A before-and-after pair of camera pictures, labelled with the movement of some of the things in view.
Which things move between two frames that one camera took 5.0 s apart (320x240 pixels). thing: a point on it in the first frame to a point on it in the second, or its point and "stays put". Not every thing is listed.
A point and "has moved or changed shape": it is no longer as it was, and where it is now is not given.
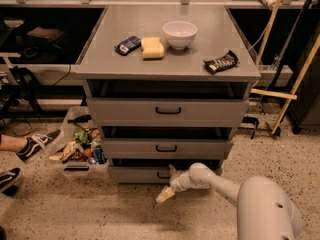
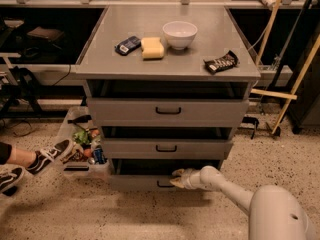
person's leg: (11, 143) to (17, 156)
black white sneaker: (37, 143) to (43, 158)
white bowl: (179, 34) stays put
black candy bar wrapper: (227, 61) stays put
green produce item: (82, 137) stays put
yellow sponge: (152, 48) stays put
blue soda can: (99, 155) stays put
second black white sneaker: (7, 179) stays put
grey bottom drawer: (140, 174) has moved or changed shape
